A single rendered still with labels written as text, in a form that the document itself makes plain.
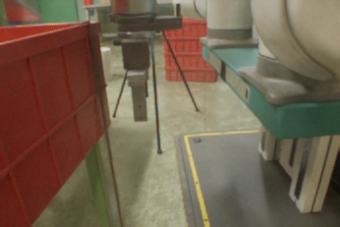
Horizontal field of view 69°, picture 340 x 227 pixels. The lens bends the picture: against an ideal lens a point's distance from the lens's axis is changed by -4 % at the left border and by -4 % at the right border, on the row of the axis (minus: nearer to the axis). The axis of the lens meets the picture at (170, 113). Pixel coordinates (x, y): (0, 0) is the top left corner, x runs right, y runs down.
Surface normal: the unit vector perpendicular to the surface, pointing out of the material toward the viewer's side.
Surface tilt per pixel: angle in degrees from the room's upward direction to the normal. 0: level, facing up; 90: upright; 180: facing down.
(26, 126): 90
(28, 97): 90
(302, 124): 90
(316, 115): 90
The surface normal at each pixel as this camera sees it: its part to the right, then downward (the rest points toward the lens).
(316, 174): 0.07, 0.40
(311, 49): -0.63, 0.77
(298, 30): -0.80, 0.58
